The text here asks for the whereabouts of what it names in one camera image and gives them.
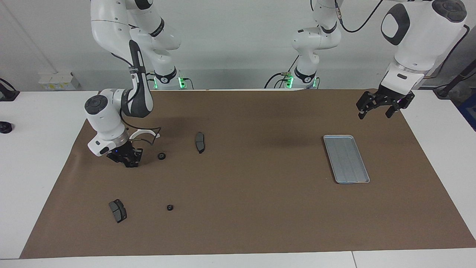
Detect black base cable bundle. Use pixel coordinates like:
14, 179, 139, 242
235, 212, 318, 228
146, 71, 194, 90
264, 55, 300, 89

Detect white curved plastic bracket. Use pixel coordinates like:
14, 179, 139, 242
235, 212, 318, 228
129, 128, 161, 142

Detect large brown table mat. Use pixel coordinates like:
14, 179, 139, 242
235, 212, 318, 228
19, 89, 476, 259

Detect black clamp mount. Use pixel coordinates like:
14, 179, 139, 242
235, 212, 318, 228
0, 78, 20, 102

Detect black pole stand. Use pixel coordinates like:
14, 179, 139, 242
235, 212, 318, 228
433, 61, 476, 99

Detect white wall outlet box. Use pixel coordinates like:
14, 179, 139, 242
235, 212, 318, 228
38, 71, 81, 91

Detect silver metal compartment tray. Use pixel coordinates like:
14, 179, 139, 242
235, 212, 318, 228
323, 135, 371, 184

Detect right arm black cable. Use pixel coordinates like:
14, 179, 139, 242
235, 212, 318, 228
111, 52, 163, 145

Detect blue box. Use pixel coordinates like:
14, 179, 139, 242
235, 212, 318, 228
457, 91, 476, 131

